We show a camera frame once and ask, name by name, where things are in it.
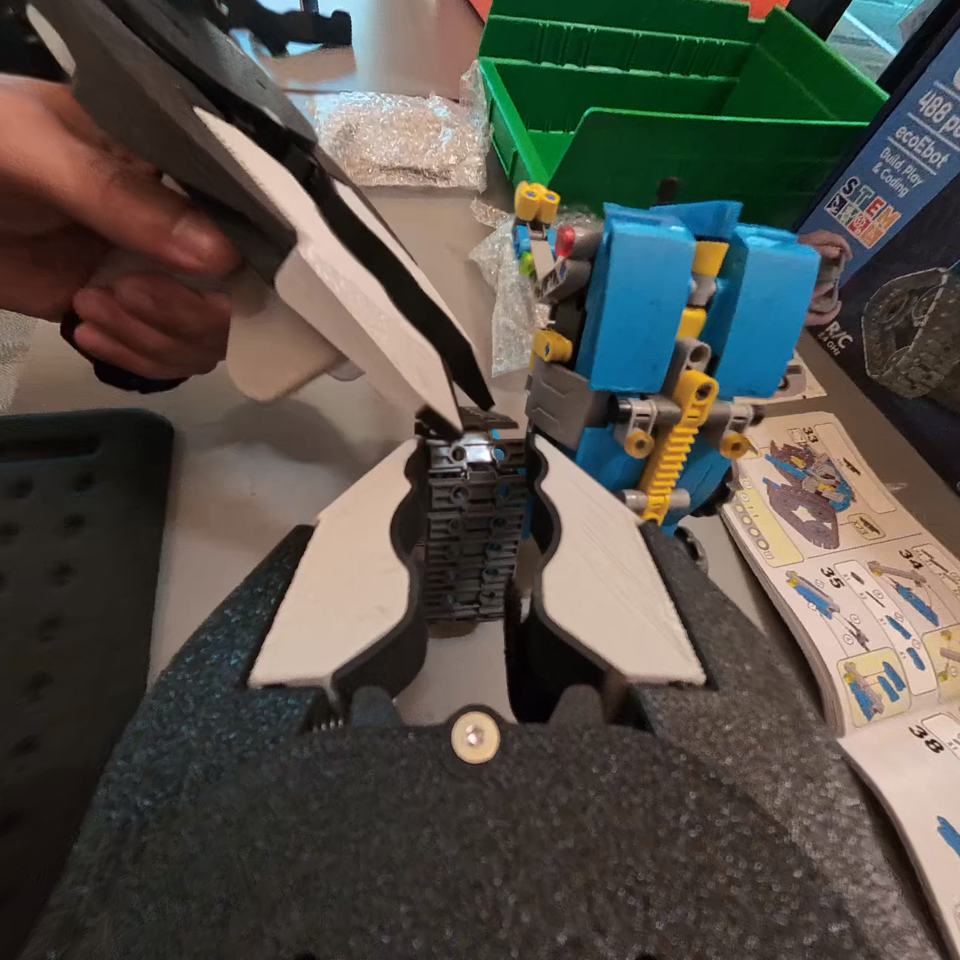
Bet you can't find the grey desk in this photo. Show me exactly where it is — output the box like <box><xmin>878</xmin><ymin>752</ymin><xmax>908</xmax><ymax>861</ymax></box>
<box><xmin>0</xmin><ymin>90</ymin><xmax>960</xmax><ymax>960</ymax></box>

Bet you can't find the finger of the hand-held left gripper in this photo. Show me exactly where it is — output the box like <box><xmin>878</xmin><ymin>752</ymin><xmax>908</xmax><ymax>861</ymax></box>
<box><xmin>285</xmin><ymin>142</ymin><xmax>496</xmax><ymax>414</ymax></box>
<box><xmin>193</xmin><ymin>107</ymin><xmax>466</xmax><ymax>436</ymax></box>

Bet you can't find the grey toy track chain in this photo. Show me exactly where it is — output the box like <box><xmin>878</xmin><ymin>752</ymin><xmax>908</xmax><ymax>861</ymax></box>
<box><xmin>416</xmin><ymin>405</ymin><xmax>530</xmax><ymax>624</ymax></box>

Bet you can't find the black perforated pad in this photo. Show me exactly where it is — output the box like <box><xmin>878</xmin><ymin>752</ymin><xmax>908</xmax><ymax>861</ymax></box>
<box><xmin>0</xmin><ymin>408</ymin><xmax>175</xmax><ymax>901</ymax></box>

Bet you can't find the black plastic bracket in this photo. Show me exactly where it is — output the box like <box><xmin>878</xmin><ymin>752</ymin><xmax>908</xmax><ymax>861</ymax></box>
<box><xmin>225</xmin><ymin>0</ymin><xmax>354</xmax><ymax>54</ymax></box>

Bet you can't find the neighbouring grey table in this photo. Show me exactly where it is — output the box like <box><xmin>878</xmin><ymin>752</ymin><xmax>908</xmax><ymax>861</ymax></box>
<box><xmin>277</xmin><ymin>0</ymin><xmax>489</xmax><ymax>95</ymax></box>

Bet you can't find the instruction booklet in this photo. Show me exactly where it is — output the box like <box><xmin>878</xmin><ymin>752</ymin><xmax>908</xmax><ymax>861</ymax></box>
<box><xmin>720</xmin><ymin>411</ymin><xmax>960</xmax><ymax>924</ymax></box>

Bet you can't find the person's left hand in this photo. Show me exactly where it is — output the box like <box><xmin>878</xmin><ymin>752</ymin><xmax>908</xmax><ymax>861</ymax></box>
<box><xmin>0</xmin><ymin>75</ymin><xmax>245</xmax><ymax>381</ymax></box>

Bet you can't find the blue toy robot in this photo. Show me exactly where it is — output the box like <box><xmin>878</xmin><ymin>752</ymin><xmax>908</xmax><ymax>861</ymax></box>
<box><xmin>513</xmin><ymin>180</ymin><xmax>822</xmax><ymax>579</ymax></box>

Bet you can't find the green plastic bin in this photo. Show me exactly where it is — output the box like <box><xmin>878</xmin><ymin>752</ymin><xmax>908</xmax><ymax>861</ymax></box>
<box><xmin>478</xmin><ymin>0</ymin><xmax>890</xmax><ymax>234</ymax></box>

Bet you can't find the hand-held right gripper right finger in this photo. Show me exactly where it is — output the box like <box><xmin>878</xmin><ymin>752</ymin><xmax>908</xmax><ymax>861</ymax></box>
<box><xmin>528</xmin><ymin>436</ymin><xmax>708</xmax><ymax>687</ymax></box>

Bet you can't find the dark blue robot kit box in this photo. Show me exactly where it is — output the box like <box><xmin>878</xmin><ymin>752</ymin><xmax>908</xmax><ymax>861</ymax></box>
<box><xmin>795</xmin><ymin>7</ymin><xmax>960</xmax><ymax>489</ymax></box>

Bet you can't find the bubble wrap bag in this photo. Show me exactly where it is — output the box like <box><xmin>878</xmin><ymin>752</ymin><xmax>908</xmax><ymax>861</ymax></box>
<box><xmin>315</xmin><ymin>60</ymin><xmax>492</xmax><ymax>189</ymax></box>
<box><xmin>468</xmin><ymin>198</ymin><xmax>556</xmax><ymax>380</ymax></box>

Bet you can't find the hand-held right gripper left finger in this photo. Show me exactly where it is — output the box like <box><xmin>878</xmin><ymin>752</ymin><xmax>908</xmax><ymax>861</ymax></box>
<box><xmin>247</xmin><ymin>437</ymin><xmax>425</xmax><ymax>691</ymax></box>

